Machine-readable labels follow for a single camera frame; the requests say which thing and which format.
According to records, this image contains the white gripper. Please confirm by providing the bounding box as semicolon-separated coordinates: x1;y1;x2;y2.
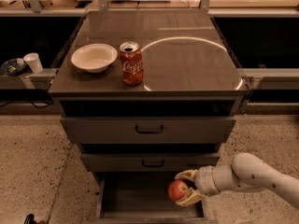
175;166;221;207

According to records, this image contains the red apple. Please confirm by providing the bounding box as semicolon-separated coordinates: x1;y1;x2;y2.
168;180;189;202

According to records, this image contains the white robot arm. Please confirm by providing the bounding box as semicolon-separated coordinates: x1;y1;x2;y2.
175;153;299;208

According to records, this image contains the open bottom drawer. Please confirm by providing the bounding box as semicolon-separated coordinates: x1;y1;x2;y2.
97;172;208;224

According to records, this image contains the grey drawer cabinet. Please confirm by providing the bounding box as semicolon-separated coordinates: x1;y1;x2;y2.
48;8;249;224

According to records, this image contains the red Coca-Cola can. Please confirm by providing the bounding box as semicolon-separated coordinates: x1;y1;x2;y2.
120;41;144;86

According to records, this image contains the white bowl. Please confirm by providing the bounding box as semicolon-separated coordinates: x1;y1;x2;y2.
71;43;118;73

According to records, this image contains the black object at floor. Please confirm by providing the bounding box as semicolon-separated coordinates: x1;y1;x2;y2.
23;214;37;224

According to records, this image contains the white paper cup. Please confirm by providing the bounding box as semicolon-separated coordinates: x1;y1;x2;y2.
23;52;43;73

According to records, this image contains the dark small dish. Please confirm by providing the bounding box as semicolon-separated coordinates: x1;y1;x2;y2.
1;58;27;77

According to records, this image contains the middle drawer with handle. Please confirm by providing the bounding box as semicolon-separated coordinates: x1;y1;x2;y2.
80;153;220;172

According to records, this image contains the drawer with handle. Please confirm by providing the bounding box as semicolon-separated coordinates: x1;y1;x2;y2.
61;117;235;144
80;153;220;172

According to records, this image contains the top drawer with handle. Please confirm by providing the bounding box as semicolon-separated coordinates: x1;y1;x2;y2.
61;117;235;144

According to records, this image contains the black floor cable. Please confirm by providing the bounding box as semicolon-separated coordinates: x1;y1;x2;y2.
0;98;55;109

